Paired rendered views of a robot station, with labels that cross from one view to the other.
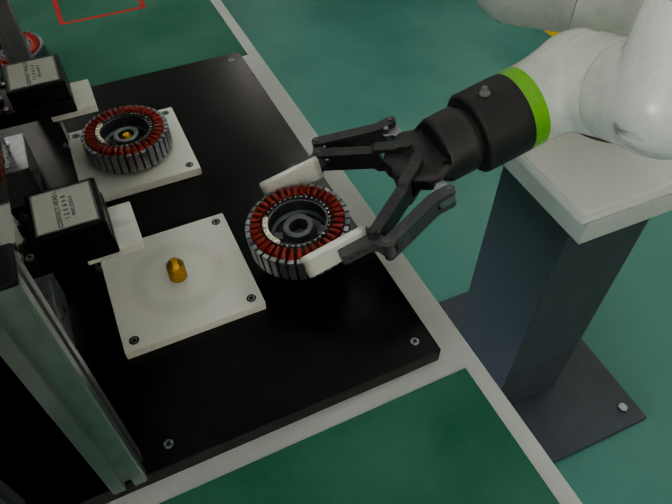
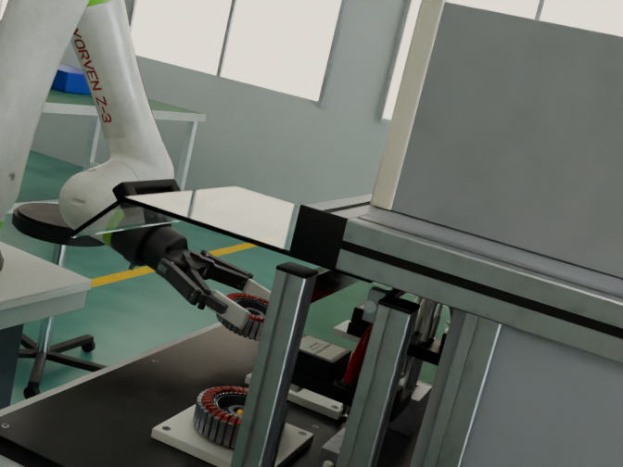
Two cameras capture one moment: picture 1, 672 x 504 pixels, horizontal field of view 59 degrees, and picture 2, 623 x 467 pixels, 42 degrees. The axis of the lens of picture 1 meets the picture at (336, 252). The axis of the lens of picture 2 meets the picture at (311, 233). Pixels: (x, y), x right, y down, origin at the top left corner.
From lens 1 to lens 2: 1.60 m
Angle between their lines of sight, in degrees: 108
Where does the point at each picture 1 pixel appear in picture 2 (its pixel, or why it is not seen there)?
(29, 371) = not seen: hidden behind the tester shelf
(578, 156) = (29, 275)
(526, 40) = not seen: outside the picture
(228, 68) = (28, 423)
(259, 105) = (85, 392)
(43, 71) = (311, 343)
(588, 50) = (123, 173)
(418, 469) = not seen: hidden behind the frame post
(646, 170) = (27, 259)
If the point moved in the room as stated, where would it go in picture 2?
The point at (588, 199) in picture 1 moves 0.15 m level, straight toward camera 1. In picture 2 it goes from (76, 277) to (158, 291)
